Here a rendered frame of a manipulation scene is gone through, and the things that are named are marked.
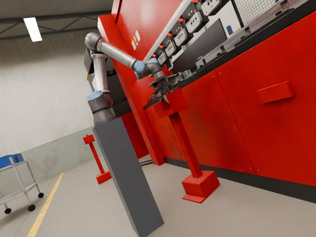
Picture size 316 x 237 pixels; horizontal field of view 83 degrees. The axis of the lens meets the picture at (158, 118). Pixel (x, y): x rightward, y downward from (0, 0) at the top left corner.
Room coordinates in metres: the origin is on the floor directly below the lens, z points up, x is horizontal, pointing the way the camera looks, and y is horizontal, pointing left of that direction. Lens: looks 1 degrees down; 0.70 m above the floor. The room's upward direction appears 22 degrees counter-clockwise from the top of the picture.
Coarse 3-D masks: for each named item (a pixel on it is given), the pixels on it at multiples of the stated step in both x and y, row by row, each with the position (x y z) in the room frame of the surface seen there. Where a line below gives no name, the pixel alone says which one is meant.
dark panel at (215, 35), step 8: (216, 24) 1.78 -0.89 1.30; (208, 32) 1.90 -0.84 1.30; (216, 32) 1.81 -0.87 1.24; (224, 32) 1.74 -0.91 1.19; (200, 40) 2.04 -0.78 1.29; (208, 40) 1.94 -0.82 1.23; (216, 40) 1.85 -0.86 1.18; (224, 40) 1.76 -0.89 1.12; (192, 48) 2.20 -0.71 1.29; (200, 48) 2.08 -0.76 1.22; (208, 48) 1.98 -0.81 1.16; (184, 56) 2.39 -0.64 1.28; (192, 56) 2.25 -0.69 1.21; (176, 64) 2.61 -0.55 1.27; (184, 64) 2.45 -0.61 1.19; (192, 64) 2.30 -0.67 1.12; (176, 72) 2.68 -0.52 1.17
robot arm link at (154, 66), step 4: (152, 60) 1.31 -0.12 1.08; (156, 60) 1.32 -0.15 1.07; (148, 64) 1.32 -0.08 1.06; (152, 64) 1.31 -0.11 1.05; (156, 64) 1.31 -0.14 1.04; (152, 68) 1.31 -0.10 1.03; (156, 68) 1.31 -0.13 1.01; (160, 68) 1.33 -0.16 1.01; (152, 72) 1.34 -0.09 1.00; (156, 72) 1.32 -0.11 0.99
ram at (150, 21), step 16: (128, 0) 2.05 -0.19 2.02; (144, 0) 1.76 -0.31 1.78; (160, 0) 1.55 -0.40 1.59; (176, 0) 1.38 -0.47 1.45; (128, 16) 2.20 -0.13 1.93; (144, 16) 1.87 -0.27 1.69; (160, 16) 1.63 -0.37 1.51; (176, 16) 1.44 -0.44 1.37; (128, 32) 2.36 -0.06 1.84; (144, 32) 1.99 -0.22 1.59; (160, 32) 1.72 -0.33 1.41; (128, 48) 2.56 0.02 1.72; (144, 48) 2.12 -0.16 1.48
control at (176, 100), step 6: (180, 90) 1.37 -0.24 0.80; (168, 96) 1.29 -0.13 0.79; (174, 96) 1.33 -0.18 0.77; (180, 96) 1.36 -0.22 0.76; (162, 102) 1.37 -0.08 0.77; (174, 102) 1.31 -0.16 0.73; (180, 102) 1.34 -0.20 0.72; (156, 108) 1.42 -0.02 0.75; (162, 108) 1.36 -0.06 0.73; (168, 108) 1.39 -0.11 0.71; (174, 108) 1.30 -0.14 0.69; (180, 108) 1.33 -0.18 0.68; (162, 114) 1.39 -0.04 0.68; (168, 114) 1.33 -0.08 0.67
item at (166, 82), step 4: (164, 76) 1.34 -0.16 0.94; (156, 80) 1.35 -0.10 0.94; (160, 80) 1.34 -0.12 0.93; (164, 80) 1.35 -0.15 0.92; (168, 80) 1.37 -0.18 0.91; (164, 84) 1.34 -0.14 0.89; (168, 84) 1.34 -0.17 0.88; (164, 88) 1.32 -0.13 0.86; (168, 88) 1.34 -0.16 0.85; (172, 88) 1.35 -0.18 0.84; (160, 92) 1.37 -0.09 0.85; (164, 92) 1.34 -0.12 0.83
